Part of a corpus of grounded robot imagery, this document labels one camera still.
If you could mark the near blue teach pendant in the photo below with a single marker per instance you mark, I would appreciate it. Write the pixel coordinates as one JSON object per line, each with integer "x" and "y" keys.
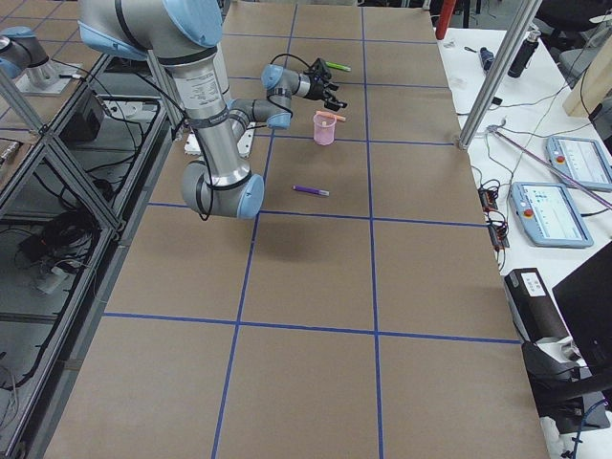
{"x": 548, "y": 216}

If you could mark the brown paper table mat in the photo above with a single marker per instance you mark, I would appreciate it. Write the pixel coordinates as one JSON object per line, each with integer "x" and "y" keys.
{"x": 368, "y": 324}

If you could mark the green highlighter pen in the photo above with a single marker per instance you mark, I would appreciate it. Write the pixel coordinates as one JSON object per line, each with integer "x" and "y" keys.
{"x": 338, "y": 67}

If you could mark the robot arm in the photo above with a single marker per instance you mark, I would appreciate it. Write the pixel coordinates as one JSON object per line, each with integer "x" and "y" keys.
{"x": 281, "y": 84}
{"x": 183, "y": 36}

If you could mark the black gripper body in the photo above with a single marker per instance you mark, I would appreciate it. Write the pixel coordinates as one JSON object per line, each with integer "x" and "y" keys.
{"x": 316, "y": 89}

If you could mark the black water bottle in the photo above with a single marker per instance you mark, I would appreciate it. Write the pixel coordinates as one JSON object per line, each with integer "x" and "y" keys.
{"x": 524, "y": 54}

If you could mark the far blue teach pendant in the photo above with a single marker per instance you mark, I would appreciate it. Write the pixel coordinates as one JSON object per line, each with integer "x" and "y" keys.
{"x": 583, "y": 160}

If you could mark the aluminium frame post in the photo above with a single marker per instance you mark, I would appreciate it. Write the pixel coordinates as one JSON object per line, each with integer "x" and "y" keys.
{"x": 509, "y": 46}

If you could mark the pink mesh pen holder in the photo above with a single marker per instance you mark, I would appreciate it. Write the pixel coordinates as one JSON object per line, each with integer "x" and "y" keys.
{"x": 324, "y": 129}

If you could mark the black box with label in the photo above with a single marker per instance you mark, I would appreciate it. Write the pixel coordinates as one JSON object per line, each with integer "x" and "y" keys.
{"x": 535, "y": 314}

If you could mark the purple highlighter pen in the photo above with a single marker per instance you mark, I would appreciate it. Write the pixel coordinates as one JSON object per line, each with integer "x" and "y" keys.
{"x": 311, "y": 190}

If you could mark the blue teach pendant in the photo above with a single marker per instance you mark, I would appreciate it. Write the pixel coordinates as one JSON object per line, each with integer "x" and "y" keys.
{"x": 583, "y": 160}
{"x": 548, "y": 216}

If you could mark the orange highlighter pen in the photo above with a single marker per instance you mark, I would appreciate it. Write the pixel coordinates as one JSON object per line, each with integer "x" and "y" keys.
{"x": 331, "y": 116}

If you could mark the folded blue umbrella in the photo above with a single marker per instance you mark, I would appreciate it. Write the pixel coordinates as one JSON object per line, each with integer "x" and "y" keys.
{"x": 486, "y": 59}

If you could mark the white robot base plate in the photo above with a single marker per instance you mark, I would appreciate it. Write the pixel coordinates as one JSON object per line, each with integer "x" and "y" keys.
{"x": 242, "y": 146}

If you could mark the orange black usb hub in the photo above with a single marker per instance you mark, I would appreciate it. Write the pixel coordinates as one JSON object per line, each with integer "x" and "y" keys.
{"x": 498, "y": 233}
{"x": 488, "y": 198}

